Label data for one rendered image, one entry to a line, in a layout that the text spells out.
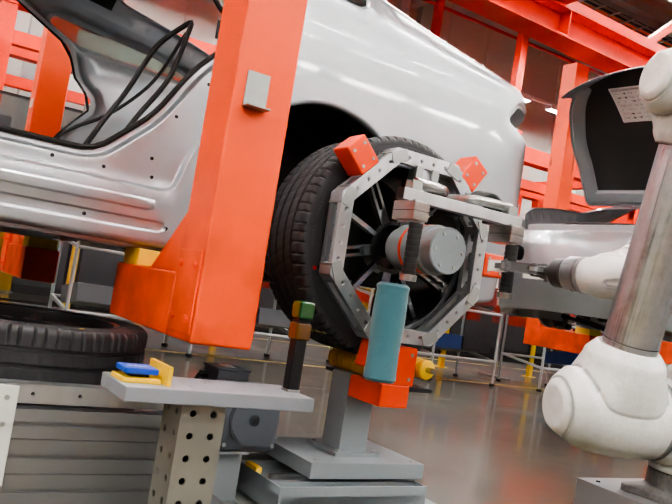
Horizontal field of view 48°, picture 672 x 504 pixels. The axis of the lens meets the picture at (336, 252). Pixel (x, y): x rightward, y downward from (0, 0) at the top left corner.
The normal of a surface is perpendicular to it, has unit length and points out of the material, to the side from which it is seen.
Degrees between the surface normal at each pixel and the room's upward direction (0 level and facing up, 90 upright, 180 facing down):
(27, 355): 90
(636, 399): 100
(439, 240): 90
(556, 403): 96
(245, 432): 90
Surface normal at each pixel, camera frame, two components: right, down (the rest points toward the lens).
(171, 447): -0.83, -0.16
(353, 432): 0.54, 0.04
